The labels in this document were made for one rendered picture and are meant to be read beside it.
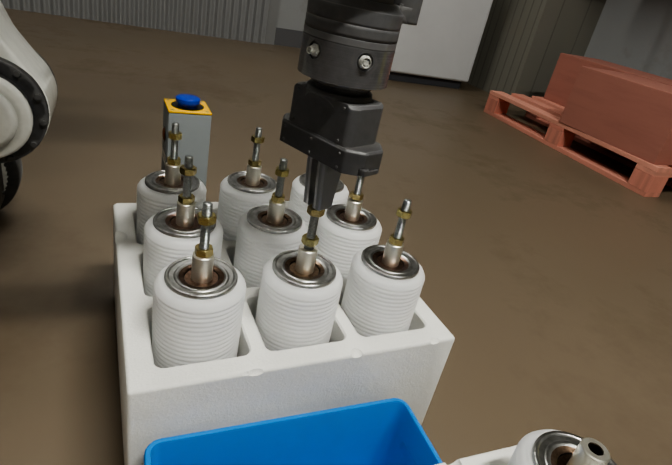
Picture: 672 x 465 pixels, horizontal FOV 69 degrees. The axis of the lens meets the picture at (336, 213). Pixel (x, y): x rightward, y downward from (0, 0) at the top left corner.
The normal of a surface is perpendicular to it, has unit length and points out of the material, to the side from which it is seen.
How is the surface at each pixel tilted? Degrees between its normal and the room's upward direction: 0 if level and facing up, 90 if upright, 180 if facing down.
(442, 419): 0
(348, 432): 88
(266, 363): 0
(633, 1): 90
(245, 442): 88
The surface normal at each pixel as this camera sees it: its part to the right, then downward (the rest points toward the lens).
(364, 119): 0.71, 0.43
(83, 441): 0.19, -0.88
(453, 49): 0.32, 0.48
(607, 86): -0.91, 0.00
